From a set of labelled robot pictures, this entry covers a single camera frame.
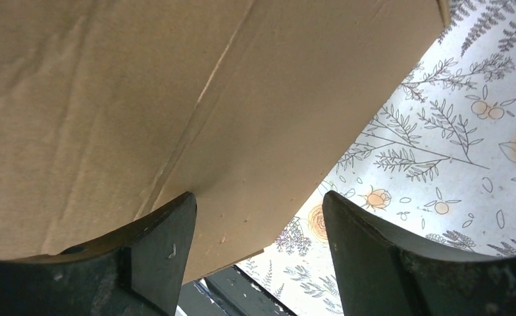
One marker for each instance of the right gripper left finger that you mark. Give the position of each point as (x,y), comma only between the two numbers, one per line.
(137,269)

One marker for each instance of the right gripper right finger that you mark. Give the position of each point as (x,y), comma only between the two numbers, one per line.
(383,269)

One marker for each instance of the brown cardboard box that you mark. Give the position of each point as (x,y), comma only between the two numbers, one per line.
(110,109)

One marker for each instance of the floral table mat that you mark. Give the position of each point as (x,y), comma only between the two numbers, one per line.
(439,159)

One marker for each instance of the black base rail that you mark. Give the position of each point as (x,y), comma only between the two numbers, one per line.
(229,292)

